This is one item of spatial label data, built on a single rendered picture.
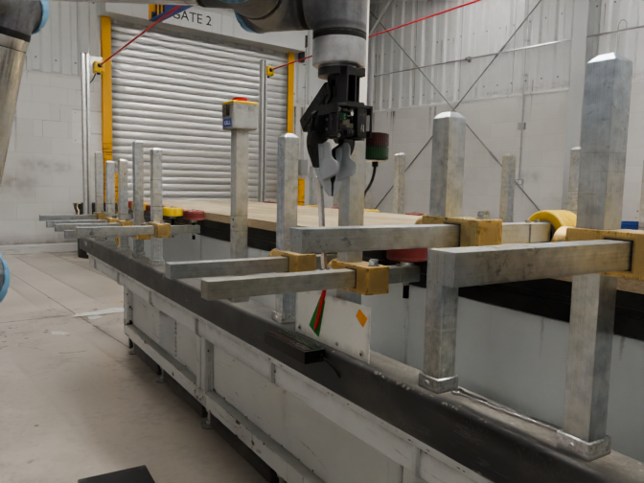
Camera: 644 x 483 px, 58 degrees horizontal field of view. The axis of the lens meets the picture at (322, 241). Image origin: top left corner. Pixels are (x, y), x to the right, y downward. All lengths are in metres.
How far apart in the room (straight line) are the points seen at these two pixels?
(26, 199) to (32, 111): 1.18
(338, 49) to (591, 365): 0.59
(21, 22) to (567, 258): 1.10
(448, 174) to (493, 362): 0.41
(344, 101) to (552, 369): 0.56
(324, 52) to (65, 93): 8.07
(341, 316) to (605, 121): 0.59
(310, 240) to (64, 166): 8.25
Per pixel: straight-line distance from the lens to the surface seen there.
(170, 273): 1.16
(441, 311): 0.90
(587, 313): 0.74
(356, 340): 1.07
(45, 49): 8.99
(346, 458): 1.67
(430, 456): 1.02
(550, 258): 0.59
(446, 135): 0.89
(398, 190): 2.67
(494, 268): 0.53
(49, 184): 8.83
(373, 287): 1.04
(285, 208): 1.29
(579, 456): 0.79
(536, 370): 1.08
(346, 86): 0.96
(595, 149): 0.73
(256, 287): 0.95
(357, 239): 0.74
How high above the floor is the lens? 1.01
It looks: 6 degrees down
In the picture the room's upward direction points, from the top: 1 degrees clockwise
